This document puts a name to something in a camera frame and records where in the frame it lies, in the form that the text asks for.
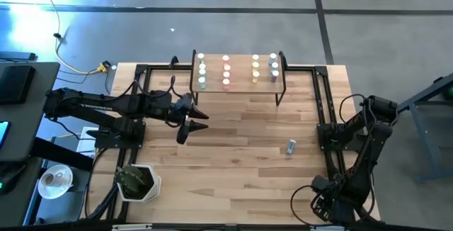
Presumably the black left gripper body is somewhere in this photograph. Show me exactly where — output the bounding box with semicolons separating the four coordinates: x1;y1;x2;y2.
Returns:
165;94;195;125

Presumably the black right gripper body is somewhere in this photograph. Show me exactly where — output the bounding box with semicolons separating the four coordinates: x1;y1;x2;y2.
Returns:
311;174;350;210

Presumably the white plant pot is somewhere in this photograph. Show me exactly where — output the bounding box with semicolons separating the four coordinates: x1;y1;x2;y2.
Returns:
116;164;162;203

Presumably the tall green cactus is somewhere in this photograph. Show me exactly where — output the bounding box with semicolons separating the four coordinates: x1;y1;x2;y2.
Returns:
113;164;149;198

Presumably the white paper sheet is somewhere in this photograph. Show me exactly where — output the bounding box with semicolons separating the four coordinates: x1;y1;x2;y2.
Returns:
76;126;102;159

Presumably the black angled support beam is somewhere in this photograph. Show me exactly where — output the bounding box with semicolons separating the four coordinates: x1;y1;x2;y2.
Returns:
30;137;96;171

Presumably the white coffee cup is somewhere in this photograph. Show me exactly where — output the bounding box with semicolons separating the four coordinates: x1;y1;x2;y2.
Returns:
41;169;67;190

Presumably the grey side desk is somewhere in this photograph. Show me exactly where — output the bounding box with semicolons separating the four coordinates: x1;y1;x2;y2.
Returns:
0;60;61;163

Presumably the black flat device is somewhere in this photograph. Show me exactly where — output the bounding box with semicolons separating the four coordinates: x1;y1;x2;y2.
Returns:
0;64;37;106

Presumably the smartphone with lit screen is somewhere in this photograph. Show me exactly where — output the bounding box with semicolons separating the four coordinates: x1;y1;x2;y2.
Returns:
0;120;11;151

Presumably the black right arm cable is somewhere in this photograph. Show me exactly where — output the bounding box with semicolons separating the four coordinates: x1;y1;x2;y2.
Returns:
289;184;321;226

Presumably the black left camera cable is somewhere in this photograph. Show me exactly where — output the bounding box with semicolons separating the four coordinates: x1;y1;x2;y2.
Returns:
122;74;178;99

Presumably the wooden shelf black metal frame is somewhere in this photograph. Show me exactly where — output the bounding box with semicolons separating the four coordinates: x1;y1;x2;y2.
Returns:
190;50;287;107

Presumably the yellow cable plug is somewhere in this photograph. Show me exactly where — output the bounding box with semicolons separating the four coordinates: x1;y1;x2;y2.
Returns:
96;60;111;74

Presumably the black rig frame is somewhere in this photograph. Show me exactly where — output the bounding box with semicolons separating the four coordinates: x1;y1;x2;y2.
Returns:
105;55;343;227

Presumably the black cable bundle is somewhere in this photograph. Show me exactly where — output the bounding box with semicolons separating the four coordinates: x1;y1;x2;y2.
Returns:
84;147;123;221

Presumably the grey metal stand frame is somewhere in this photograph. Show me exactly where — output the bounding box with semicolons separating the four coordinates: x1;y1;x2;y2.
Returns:
396;73;453;183

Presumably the yellow power cable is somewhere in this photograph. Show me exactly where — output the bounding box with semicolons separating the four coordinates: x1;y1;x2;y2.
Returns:
30;0;102;75

